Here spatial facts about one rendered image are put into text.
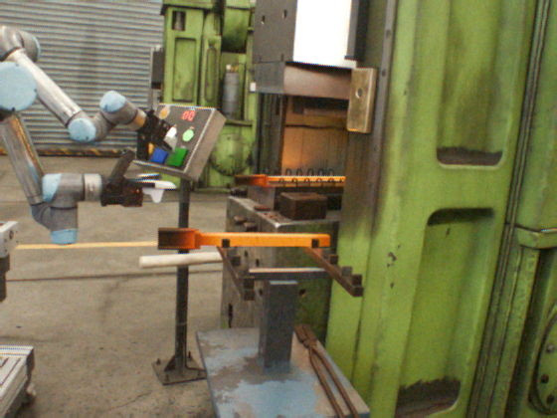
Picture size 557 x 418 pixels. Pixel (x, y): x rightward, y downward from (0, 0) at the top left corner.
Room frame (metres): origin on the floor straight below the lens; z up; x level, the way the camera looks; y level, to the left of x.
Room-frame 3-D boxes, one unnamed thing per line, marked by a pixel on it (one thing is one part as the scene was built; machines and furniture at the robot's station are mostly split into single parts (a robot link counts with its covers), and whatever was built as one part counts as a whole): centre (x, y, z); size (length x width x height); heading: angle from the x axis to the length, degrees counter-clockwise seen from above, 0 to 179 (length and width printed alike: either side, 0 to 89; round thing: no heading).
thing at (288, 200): (1.47, -0.10, 0.95); 0.12 x 0.08 x 0.06; 117
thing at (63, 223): (1.32, 0.58, 0.88); 0.11 x 0.08 x 0.11; 45
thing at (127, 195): (1.37, 0.43, 0.97); 0.12 x 0.08 x 0.09; 117
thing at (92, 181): (1.34, 0.50, 0.98); 0.08 x 0.05 x 0.08; 27
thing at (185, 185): (2.06, 0.36, 0.54); 0.04 x 0.04 x 1.08; 27
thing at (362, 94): (1.38, -0.22, 1.27); 0.09 x 0.02 x 0.17; 27
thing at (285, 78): (1.70, -0.15, 1.32); 0.42 x 0.20 x 0.10; 117
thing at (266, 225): (1.65, -0.18, 0.69); 0.56 x 0.38 x 0.45; 117
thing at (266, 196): (1.70, -0.15, 0.96); 0.42 x 0.20 x 0.09; 117
